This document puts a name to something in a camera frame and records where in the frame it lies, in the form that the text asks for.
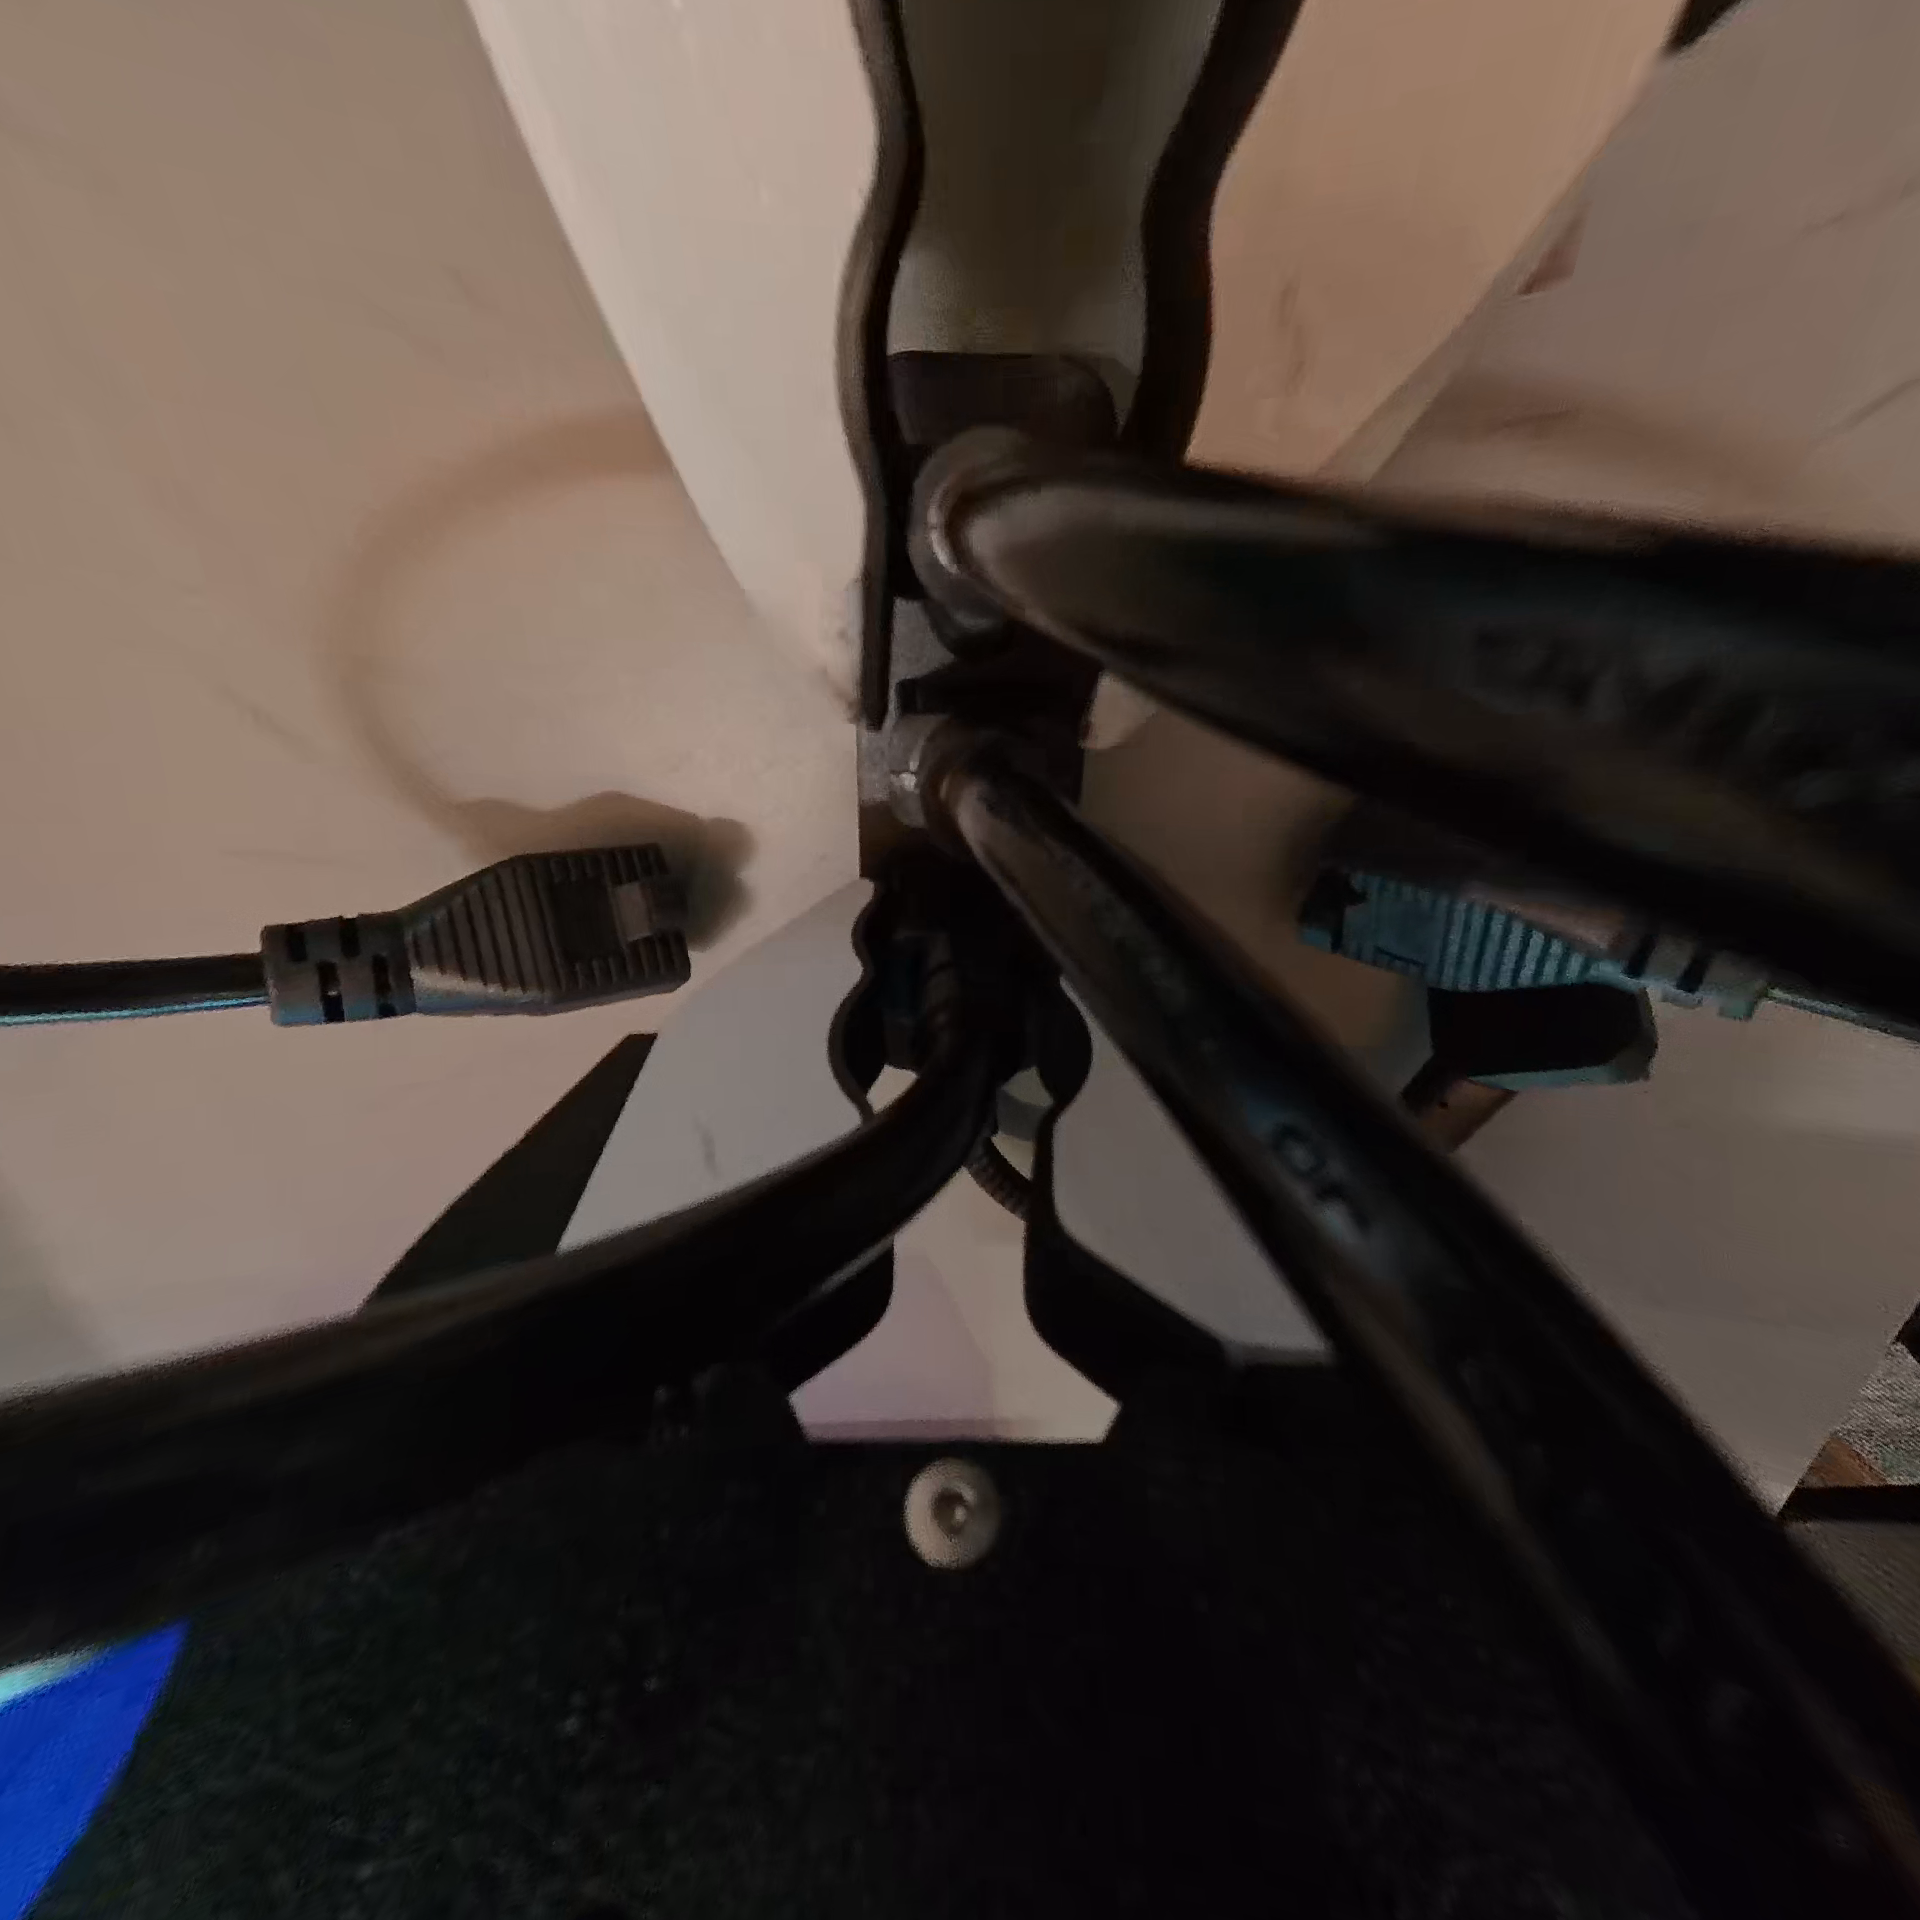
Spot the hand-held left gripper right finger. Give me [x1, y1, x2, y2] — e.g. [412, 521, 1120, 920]
[1024, 1030, 1339, 1414]

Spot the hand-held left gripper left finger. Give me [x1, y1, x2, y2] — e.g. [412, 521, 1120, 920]
[562, 881, 889, 1250]

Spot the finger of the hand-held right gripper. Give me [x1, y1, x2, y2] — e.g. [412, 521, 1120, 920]
[1125, 0, 1689, 471]
[465, 0, 922, 733]

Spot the black power cord white label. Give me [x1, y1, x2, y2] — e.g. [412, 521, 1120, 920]
[885, 720, 1920, 1920]

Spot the blue plastic bin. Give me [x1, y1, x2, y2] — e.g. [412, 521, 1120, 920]
[0, 1616, 189, 1920]

